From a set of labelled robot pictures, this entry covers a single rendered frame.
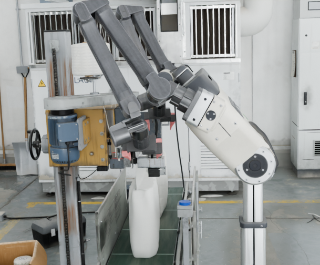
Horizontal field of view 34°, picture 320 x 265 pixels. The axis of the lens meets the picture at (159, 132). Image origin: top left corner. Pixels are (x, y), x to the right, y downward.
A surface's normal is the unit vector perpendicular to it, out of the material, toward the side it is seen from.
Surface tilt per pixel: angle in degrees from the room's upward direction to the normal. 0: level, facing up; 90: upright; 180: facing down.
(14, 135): 90
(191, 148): 90
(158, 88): 69
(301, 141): 90
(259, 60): 90
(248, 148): 115
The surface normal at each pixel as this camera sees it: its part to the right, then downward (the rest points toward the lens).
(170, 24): -0.08, -0.58
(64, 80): -0.08, 0.18
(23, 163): -0.09, -0.06
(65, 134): 0.34, 0.15
